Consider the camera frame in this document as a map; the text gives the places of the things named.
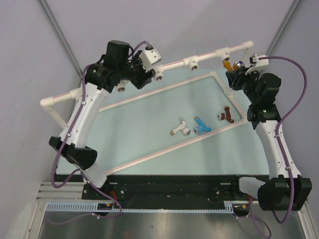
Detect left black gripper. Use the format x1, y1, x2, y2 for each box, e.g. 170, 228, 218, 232
118, 50, 155, 89

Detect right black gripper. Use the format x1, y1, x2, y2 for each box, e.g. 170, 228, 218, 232
227, 65, 261, 104

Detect orange water faucet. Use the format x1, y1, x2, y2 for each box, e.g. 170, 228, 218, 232
222, 59, 245, 72

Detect white PVC pipe frame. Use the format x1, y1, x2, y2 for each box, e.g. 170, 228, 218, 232
39, 41, 254, 176

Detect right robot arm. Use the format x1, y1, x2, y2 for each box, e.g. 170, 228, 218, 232
225, 62, 312, 211

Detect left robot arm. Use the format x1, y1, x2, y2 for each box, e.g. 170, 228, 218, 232
49, 40, 161, 199

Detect brown water faucet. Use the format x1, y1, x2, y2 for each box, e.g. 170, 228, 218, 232
217, 106, 234, 123

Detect white water faucet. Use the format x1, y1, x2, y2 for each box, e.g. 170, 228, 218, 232
170, 118, 191, 136

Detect blue water faucet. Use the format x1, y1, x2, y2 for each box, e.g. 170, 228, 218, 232
194, 116, 211, 134

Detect light blue table mat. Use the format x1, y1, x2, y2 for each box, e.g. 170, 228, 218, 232
87, 78, 269, 175

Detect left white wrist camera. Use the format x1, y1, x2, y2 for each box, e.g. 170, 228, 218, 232
139, 48, 162, 70

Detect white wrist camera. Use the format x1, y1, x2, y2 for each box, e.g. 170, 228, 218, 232
245, 53, 269, 75
139, 48, 162, 70

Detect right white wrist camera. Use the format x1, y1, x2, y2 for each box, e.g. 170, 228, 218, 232
245, 53, 269, 75

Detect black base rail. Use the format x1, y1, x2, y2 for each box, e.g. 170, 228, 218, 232
81, 175, 250, 210

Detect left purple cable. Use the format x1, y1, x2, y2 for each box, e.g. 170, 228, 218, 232
46, 41, 153, 221

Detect white slotted cable duct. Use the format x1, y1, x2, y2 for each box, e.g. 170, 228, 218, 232
46, 201, 240, 214

